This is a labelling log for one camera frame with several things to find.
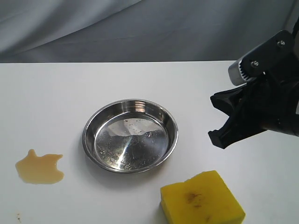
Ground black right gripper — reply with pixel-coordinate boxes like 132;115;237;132
208;69;299;149

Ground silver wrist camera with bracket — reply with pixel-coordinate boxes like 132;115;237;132
228;30;295;86

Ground round stainless steel dish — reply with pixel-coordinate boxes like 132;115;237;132
81;99;178;174

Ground yellow sponge block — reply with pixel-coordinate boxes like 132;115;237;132
160;170;246;224

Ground black stand pole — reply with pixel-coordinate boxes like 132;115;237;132
290;21;297;33

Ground grey backdrop cloth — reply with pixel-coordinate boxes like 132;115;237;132
0;0;299;63

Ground brown liquid spill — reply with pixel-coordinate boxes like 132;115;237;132
15;149;64;184

